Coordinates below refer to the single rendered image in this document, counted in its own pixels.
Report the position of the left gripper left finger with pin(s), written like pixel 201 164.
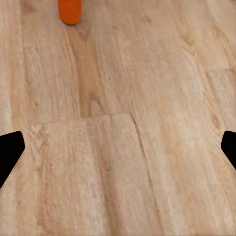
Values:
pixel 11 148

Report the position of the can of soda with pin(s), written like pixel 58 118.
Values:
pixel 70 11

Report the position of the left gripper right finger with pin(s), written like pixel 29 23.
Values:
pixel 228 146

